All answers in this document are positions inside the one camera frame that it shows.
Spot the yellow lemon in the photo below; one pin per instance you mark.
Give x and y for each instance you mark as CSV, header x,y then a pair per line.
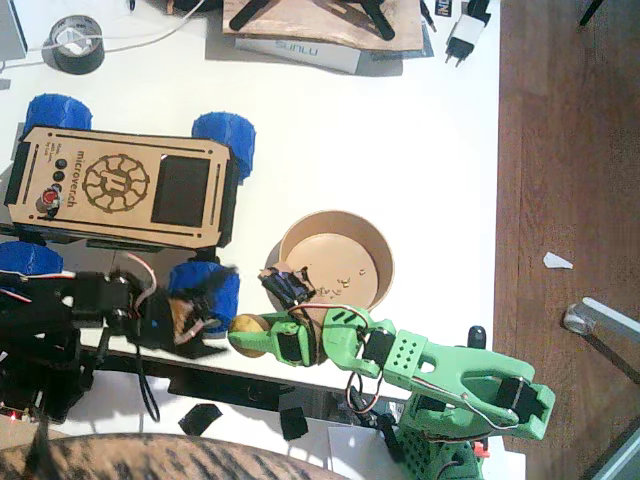
x,y
250,322

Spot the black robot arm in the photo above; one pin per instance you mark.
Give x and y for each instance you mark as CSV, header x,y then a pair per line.
x,y
35,320

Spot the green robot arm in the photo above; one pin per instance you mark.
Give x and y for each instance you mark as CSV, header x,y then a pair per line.
x,y
450,370

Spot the brown paper bowl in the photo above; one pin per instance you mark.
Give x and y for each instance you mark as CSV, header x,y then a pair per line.
x,y
335,255

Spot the blue ribbed rover wheel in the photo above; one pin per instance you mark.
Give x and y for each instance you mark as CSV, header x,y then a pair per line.
x,y
57,112
30,257
227,137
226,310

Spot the long black bar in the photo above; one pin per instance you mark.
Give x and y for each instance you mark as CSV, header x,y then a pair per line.
x,y
225,387

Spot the black tape piece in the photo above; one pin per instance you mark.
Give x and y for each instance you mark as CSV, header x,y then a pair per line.
x,y
200,419

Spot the crumpled tape piece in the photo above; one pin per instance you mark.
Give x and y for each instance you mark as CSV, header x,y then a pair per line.
x,y
293,424

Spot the striped brown fabric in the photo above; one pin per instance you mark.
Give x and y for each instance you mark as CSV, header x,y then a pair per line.
x,y
150,457

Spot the black table clamp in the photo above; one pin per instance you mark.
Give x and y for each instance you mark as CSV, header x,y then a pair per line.
x,y
392,440

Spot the black rounded knob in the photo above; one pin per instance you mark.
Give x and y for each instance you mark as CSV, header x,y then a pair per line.
x,y
477,336

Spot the white SUNLU box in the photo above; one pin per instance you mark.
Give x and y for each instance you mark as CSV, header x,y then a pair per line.
x,y
300,52

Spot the brown wooden board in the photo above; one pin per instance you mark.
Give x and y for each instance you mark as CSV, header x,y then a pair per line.
x,y
310,25

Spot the white paper scrap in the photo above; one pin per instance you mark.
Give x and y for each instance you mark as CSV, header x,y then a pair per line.
x,y
555,261

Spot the black stand legs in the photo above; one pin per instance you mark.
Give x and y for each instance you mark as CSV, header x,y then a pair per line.
x,y
381,22

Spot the grey metal furniture leg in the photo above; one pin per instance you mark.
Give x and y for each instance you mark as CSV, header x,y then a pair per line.
x,y
610,320

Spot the grey device housing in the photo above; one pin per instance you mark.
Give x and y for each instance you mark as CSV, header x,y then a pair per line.
x,y
10,30

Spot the black pen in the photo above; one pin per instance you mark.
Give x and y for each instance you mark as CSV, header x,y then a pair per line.
x,y
428,16

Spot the grey metal profile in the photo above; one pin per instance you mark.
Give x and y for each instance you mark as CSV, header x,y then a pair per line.
x,y
620,460

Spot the white and black charger plug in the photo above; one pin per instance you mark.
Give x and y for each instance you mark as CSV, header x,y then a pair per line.
x,y
467,30

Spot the black printed card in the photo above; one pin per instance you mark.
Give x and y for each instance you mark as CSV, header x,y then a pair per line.
x,y
443,7

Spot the black slanted rod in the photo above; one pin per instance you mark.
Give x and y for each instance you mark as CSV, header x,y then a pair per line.
x,y
592,12

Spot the black camera module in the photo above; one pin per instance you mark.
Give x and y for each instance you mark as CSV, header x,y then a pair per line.
x,y
155,320
285,287

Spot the grey duct tape roll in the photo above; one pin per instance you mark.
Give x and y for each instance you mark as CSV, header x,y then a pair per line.
x,y
75,64

